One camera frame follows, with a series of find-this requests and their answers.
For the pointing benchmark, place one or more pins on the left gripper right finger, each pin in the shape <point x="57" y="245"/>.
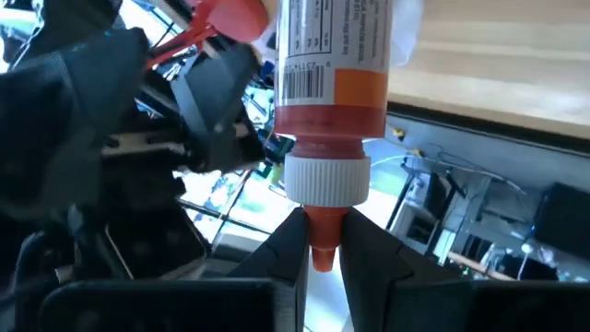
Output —
<point x="373" y="267"/>

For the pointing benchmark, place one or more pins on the large orange food coloring bottle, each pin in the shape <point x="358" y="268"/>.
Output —
<point x="327" y="184"/>

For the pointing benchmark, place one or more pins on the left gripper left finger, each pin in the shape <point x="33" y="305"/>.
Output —
<point x="288" y="258"/>

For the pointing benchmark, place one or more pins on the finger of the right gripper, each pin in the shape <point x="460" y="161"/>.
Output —
<point x="216" y="110"/>
<point x="64" y="124"/>

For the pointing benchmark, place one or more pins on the black computer case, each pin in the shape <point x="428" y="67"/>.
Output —
<point x="567" y="216"/>

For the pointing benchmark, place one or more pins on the black aluminium table frame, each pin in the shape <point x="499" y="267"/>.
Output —
<point x="484" y="126"/>

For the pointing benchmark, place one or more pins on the red desk lamp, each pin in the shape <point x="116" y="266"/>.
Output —
<point x="235" y="18"/>

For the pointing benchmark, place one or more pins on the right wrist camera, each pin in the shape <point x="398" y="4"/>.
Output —
<point x="156" y="249"/>

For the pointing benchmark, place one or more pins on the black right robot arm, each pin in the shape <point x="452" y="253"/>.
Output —
<point x="78" y="18"/>

